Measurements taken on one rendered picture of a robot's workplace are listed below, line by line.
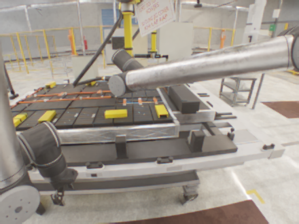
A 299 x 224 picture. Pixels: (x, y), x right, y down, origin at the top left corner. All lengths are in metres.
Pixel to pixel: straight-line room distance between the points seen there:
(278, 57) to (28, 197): 0.72
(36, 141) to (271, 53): 0.76
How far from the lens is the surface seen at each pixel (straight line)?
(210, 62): 0.53
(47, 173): 0.68
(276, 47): 0.53
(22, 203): 0.45
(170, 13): 1.04
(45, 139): 0.60
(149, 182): 1.47
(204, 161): 1.06
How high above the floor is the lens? 1.55
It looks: 27 degrees down
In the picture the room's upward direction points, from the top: straight up
